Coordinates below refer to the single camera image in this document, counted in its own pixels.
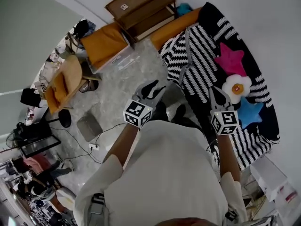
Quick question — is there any white yellow egg pillow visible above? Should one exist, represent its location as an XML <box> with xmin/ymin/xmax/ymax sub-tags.
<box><xmin>56</xmin><ymin>188</ymin><xmax>77</xmax><ymax>210</ymax></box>

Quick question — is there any blue star pillow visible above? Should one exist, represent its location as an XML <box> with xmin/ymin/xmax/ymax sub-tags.
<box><xmin>237</xmin><ymin>97</ymin><xmax>264</xmax><ymax>129</ymax></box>

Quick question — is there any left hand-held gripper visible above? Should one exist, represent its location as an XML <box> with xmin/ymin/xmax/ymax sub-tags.
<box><xmin>123</xmin><ymin>80</ymin><xmax>167</xmax><ymax>129</ymax></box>

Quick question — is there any person's left black shoe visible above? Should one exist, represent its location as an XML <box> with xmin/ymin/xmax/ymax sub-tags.
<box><xmin>152</xmin><ymin>101</ymin><xmax>169</xmax><ymax>122</ymax></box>

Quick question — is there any black power cable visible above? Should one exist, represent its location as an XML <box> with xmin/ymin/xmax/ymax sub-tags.
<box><xmin>50</xmin><ymin>126</ymin><xmax>104</xmax><ymax>165</ymax></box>
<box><xmin>95</xmin><ymin>123</ymin><xmax>127</xmax><ymax>145</ymax></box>

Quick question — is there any person's white shirt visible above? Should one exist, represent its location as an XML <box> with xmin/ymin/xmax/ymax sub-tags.
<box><xmin>74</xmin><ymin>119</ymin><xmax>249</xmax><ymax>226</ymax></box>

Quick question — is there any person's right forearm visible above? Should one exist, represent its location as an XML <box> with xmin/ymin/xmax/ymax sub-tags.
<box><xmin>215</xmin><ymin>133</ymin><xmax>242</xmax><ymax>179</ymax></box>

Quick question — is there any dark brown bag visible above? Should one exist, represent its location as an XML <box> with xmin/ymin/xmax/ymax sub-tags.
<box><xmin>78</xmin><ymin>79</ymin><xmax>99</xmax><ymax>94</ymax></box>

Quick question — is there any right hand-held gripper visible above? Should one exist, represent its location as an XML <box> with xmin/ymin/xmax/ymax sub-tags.
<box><xmin>208</xmin><ymin>86</ymin><xmax>240</xmax><ymax>136</ymax></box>

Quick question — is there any black white striped blanket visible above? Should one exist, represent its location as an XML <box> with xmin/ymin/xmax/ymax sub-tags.
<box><xmin>150</xmin><ymin>1</ymin><xmax>281</xmax><ymax>171</ymax></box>

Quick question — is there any teal plush toy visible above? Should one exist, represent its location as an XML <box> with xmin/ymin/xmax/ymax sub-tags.
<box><xmin>176</xmin><ymin>3</ymin><xmax>194</xmax><ymax>16</ymax></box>

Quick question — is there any person's right black shoe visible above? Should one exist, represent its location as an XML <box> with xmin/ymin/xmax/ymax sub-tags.
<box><xmin>170</xmin><ymin>104</ymin><xmax>187</xmax><ymax>125</ymax></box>

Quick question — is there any pink star pillow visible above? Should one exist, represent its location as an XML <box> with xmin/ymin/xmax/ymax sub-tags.
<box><xmin>214</xmin><ymin>42</ymin><xmax>247</xmax><ymax>77</ymax></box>

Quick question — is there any fried egg plush pillow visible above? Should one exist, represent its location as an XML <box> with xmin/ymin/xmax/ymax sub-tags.
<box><xmin>222</xmin><ymin>73</ymin><xmax>252</xmax><ymax>104</ymax></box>

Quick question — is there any black round base stand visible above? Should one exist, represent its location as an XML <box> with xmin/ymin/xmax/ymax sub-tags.
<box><xmin>43</xmin><ymin>109</ymin><xmax>71</xmax><ymax>128</ymax></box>

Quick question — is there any white cardboard box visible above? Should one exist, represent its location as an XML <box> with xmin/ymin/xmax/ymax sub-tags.
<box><xmin>249</xmin><ymin>154</ymin><xmax>289</xmax><ymax>202</ymax></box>

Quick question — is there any orange loose seat pad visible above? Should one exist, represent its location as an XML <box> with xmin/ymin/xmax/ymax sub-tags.
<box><xmin>79</xmin><ymin>22</ymin><xmax>129</xmax><ymax>67</ymax></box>

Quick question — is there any wooden lounge chair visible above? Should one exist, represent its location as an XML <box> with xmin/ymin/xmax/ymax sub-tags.
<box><xmin>44</xmin><ymin>54</ymin><xmax>102</xmax><ymax>114</ymax></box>

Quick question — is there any white printed tote bag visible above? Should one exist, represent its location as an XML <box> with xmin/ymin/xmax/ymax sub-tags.
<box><xmin>35</xmin><ymin>78</ymin><xmax>51</xmax><ymax>100</ymax></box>

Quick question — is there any brown wooden shelf rack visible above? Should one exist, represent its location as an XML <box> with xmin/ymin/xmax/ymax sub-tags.
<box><xmin>104</xmin><ymin>0</ymin><xmax>177</xmax><ymax>49</ymax></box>

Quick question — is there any black framed monitor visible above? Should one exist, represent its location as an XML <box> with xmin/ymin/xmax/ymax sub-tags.
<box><xmin>18</xmin><ymin>135</ymin><xmax>62</xmax><ymax>159</ymax></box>

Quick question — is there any person's black shoe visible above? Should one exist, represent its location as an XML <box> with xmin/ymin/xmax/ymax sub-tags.
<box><xmin>152</xmin><ymin>101</ymin><xmax>169</xmax><ymax>122</ymax></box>
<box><xmin>170</xmin><ymin>104</ymin><xmax>187</xmax><ymax>125</ymax></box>

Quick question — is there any clear plastic bag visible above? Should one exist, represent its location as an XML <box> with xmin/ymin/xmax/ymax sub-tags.
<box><xmin>275</xmin><ymin>180</ymin><xmax>300</xmax><ymax>212</ymax></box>

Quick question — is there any black bag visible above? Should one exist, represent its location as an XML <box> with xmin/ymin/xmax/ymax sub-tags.
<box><xmin>73</xmin><ymin>19</ymin><xmax>90</xmax><ymax>36</ymax></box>

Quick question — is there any clear plastic storage box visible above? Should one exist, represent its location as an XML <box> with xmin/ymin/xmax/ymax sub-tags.
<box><xmin>87</xmin><ymin>43</ymin><xmax>142</xmax><ymax>74</ymax></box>

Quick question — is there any person's left forearm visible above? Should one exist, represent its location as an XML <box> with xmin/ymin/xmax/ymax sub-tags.
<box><xmin>103</xmin><ymin>125</ymin><xmax>140</xmax><ymax>167</ymax></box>

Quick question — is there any grey roller blind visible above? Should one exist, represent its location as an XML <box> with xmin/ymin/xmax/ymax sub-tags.
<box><xmin>0</xmin><ymin>0</ymin><xmax>84</xmax><ymax>94</ymax></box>

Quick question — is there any grey fabric strap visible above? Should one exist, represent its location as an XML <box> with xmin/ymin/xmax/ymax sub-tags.
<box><xmin>178</xmin><ymin>28</ymin><xmax>192</xmax><ymax>85</ymax></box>

